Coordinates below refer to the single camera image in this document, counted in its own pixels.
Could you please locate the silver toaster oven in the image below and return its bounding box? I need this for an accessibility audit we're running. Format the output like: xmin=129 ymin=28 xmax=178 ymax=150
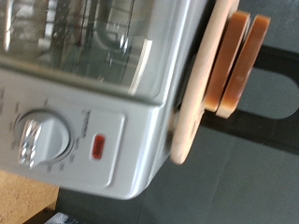
xmin=0 ymin=0 xmax=210 ymax=201

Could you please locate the silver oven knob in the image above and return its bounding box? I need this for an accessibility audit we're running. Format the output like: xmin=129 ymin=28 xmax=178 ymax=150
xmin=13 ymin=109 xmax=75 ymax=171

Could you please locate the oval wooden cutting board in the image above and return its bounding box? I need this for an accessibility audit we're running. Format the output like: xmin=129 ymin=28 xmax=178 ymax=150
xmin=168 ymin=0 xmax=241 ymax=166

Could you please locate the white bread slice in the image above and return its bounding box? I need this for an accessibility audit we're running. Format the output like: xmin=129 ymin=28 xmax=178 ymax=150
xmin=204 ymin=9 xmax=252 ymax=114
xmin=215 ymin=13 xmax=272 ymax=119

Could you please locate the black metal bookend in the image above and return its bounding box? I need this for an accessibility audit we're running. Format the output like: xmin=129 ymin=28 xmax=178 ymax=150
xmin=199 ymin=44 xmax=299 ymax=157

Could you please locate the wire oven rack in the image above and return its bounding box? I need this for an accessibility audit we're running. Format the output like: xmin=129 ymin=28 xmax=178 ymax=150
xmin=0 ymin=0 xmax=150 ymax=63

